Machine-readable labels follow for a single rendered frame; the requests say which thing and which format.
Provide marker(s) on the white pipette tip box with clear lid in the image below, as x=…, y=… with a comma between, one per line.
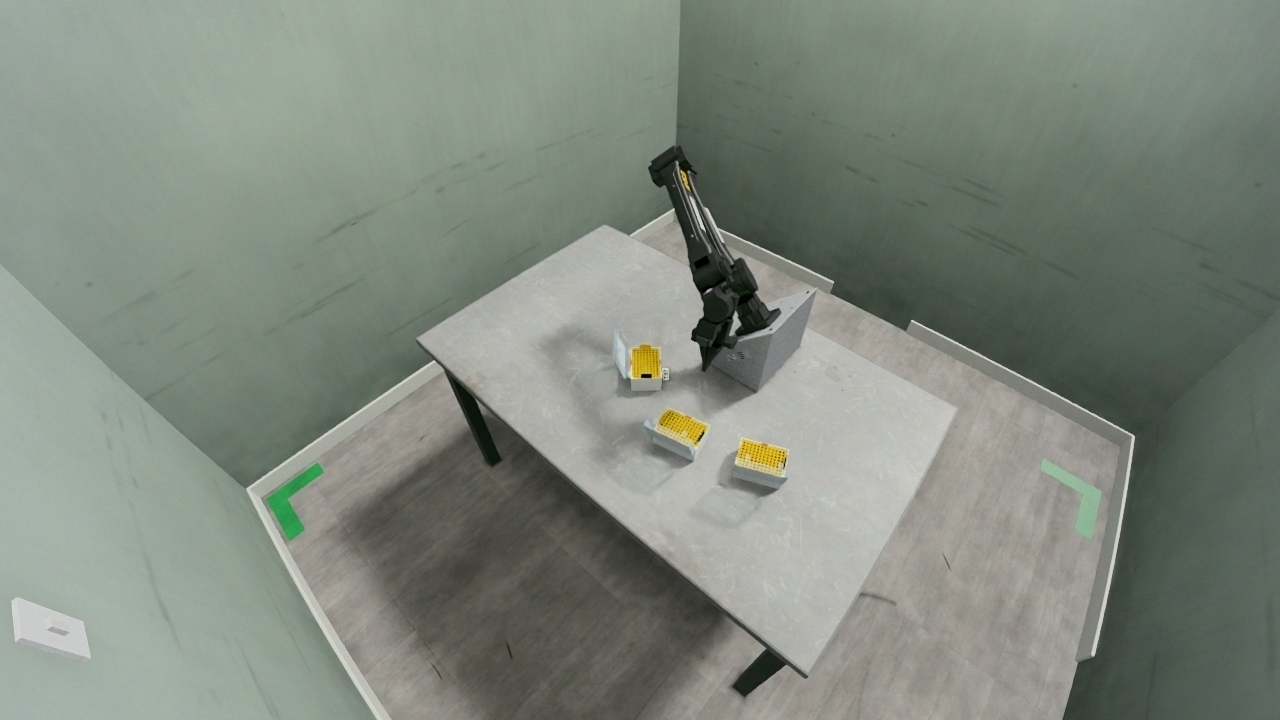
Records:
x=621, y=356

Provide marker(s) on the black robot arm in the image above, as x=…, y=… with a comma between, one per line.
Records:
x=701, y=240

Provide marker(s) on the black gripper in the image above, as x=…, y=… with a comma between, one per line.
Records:
x=712, y=351

